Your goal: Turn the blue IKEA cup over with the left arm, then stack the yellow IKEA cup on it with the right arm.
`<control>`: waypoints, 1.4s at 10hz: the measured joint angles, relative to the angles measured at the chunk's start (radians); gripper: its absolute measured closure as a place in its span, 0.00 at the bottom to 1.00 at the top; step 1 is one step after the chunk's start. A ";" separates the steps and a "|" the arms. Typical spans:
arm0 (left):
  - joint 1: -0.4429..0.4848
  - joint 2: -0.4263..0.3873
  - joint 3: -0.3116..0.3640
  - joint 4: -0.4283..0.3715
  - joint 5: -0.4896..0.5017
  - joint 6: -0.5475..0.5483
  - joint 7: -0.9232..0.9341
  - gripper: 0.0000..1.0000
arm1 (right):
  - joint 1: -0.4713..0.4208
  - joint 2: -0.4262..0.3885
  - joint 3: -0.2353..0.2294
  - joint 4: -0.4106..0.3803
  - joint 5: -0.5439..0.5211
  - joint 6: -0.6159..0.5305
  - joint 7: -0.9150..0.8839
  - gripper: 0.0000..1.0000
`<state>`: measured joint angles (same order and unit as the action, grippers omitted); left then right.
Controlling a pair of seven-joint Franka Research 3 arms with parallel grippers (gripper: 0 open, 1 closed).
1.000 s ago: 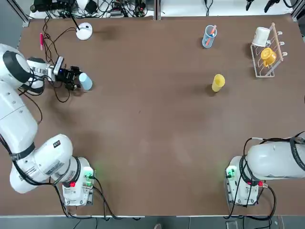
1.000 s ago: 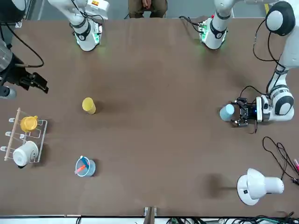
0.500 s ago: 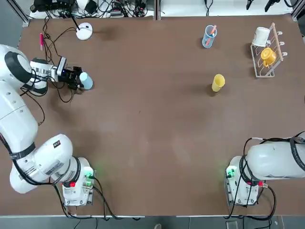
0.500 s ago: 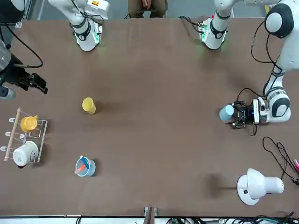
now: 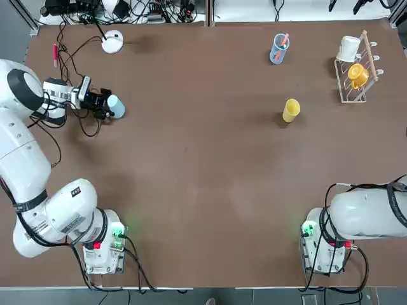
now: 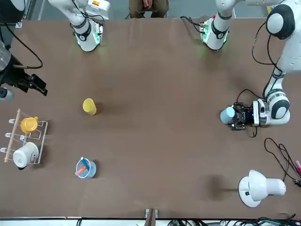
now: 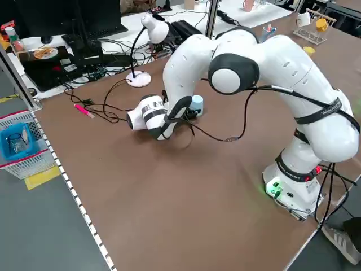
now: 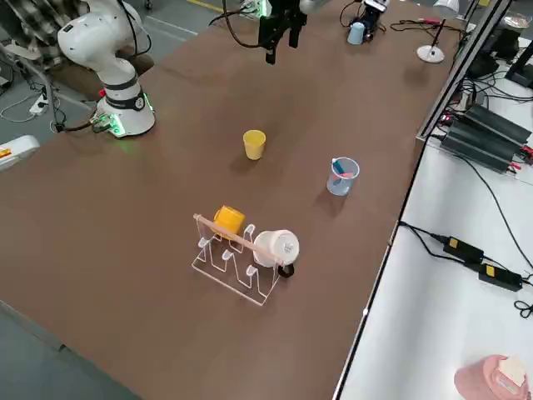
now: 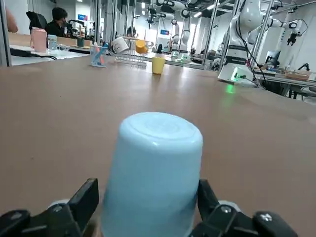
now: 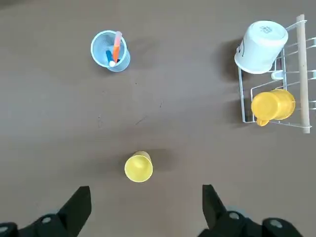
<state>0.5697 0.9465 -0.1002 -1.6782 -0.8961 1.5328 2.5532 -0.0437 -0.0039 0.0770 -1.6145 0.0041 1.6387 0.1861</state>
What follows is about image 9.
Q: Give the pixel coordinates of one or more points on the pink container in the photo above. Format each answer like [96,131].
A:
[38,40]

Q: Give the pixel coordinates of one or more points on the person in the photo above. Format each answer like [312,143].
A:
[58,24]

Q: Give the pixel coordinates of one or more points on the white smiley mug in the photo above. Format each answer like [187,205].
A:
[119,45]

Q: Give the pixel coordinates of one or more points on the light blue plastic cup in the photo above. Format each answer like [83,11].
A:
[153,172]

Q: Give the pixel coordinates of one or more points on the black office chair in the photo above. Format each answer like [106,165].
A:
[37,21]

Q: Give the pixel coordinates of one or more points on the blue pen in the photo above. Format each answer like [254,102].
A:
[103,48]

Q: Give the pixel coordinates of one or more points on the yellow plastic cup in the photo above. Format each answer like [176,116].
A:
[158,65]

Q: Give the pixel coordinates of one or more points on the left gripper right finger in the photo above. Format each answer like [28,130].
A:
[222,219]

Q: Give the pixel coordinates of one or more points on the small blue white bottle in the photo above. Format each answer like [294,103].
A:
[51,42]

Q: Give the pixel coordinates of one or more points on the orange pen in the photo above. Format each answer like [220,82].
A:
[97,54]

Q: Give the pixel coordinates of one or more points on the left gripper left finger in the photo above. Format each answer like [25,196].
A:
[61,217]

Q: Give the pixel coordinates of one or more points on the yellow mug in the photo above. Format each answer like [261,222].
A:
[141,47]

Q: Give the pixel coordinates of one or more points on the grey aluminium frame post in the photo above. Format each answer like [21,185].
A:
[5,37]

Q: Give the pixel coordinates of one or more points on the clear rack with wooden rod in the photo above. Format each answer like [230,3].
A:
[130,61]

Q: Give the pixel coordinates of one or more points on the clear measuring beaker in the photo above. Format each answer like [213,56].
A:
[95,63]

